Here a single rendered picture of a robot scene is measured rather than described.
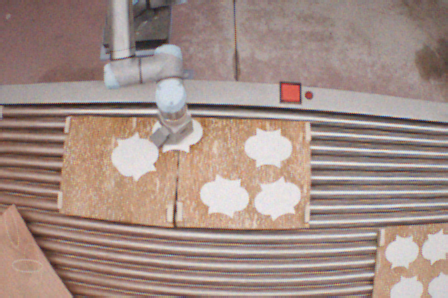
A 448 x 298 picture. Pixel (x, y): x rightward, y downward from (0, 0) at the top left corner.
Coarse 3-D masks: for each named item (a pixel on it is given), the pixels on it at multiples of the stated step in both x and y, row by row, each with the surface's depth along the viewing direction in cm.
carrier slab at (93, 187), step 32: (96, 128) 199; (128, 128) 199; (64, 160) 196; (96, 160) 196; (160, 160) 196; (64, 192) 192; (96, 192) 193; (128, 192) 193; (160, 192) 193; (160, 224) 190
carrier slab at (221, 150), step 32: (224, 128) 199; (256, 128) 199; (288, 128) 199; (192, 160) 196; (224, 160) 196; (288, 160) 196; (192, 192) 193; (256, 192) 193; (192, 224) 190; (224, 224) 190; (256, 224) 190; (288, 224) 190
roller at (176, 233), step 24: (24, 216) 191; (48, 216) 191; (72, 216) 192; (192, 240) 191; (216, 240) 191; (240, 240) 191; (264, 240) 191; (288, 240) 191; (312, 240) 191; (336, 240) 191; (360, 240) 191
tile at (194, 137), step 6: (156, 126) 184; (198, 126) 184; (192, 132) 184; (198, 132) 184; (186, 138) 183; (192, 138) 183; (198, 138) 183; (168, 144) 183; (174, 144) 183; (180, 144) 183; (186, 144) 183; (192, 144) 183; (168, 150) 183; (186, 150) 182
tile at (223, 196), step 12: (216, 180) 193; (228, 180) 193; (240, 180) 193; (204, 192) 192; (216, 192) 192; (228, 192) 192; (240, 192) 192; (216, 204) 191; (228, 204) 191; (240, 204) 191
